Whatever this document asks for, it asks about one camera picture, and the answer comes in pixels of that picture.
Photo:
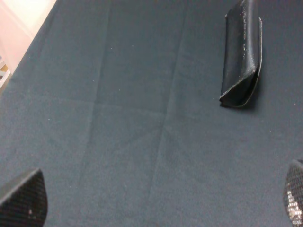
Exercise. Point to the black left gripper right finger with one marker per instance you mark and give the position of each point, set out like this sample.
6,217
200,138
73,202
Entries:
293,193

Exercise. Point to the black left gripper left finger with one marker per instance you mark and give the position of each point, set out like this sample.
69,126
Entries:
23,200

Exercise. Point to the black leather glasses case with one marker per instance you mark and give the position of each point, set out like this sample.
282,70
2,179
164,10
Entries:
243,54

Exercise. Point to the black table cloth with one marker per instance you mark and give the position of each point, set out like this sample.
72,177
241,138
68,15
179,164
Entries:
117,101

